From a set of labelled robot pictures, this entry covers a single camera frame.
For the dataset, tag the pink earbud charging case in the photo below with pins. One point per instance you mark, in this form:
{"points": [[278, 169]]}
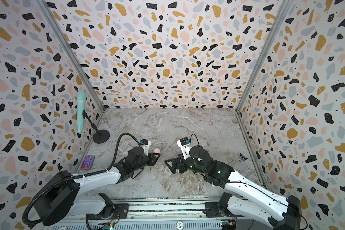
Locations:
{"points": [[157, 151]]}

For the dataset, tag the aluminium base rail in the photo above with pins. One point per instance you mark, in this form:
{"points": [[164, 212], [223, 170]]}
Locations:
{"points": [[161, 214]]}

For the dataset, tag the small dark wrapper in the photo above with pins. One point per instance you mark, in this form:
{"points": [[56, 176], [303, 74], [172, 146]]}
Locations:
{"points": [[242, 158]]}

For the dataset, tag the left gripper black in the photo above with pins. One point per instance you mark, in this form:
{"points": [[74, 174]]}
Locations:
{"points": [[152, 155]]}

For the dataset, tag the colourful card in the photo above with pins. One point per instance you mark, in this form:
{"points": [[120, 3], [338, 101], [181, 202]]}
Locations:
{"points": [[87, 162]]}

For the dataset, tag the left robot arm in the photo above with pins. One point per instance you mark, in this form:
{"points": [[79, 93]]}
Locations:
{"points": [[64, 194]]}

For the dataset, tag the black microphone stand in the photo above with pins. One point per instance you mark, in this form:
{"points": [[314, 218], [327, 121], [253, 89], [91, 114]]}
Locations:
{"points": [[100, 136]]}

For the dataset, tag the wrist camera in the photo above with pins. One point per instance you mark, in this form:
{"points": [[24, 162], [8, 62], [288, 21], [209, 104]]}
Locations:
{"points": [[184, 145], [145, 144]]}

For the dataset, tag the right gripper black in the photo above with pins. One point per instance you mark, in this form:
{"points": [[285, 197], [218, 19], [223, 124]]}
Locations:
{"points": [[176, 164]]}

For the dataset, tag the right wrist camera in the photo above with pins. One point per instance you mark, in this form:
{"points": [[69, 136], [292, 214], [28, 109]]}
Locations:
{"points": [[184, 145]]}

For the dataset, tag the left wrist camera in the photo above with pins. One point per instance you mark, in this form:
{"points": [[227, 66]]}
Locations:
{"points": [[145, 144]]}

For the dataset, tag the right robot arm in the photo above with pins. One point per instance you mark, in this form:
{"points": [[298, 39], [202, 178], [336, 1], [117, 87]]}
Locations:
{"points": [[242, 197]]}

